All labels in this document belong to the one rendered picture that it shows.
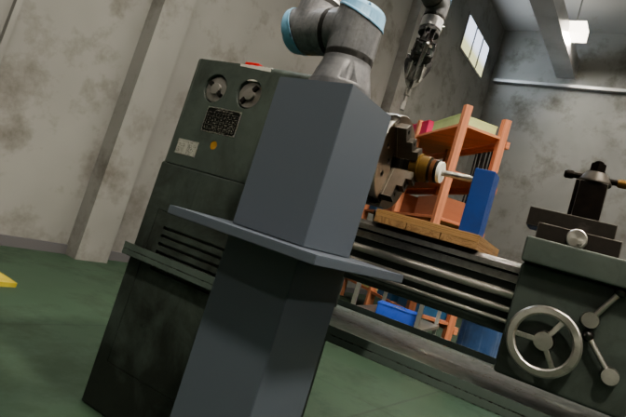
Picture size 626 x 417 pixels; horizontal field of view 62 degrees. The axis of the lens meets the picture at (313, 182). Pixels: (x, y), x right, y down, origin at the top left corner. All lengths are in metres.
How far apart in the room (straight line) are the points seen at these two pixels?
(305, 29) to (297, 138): 0.30
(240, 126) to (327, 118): 0.68
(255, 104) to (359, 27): 0.62
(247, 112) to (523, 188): 10.13
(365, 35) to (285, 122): 0.27
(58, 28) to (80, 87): 0.46
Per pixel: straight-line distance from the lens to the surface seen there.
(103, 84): 4.60
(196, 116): 1.86
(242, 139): 1.71
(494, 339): 3.80
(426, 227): 1.47
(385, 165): 1.64
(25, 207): 4.46
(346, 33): 1.21
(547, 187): 11.52
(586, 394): 1.34
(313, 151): 1.08
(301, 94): 1.15
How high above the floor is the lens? 0.79
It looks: 5 degrees up
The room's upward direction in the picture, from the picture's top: 17 degrees clockwise
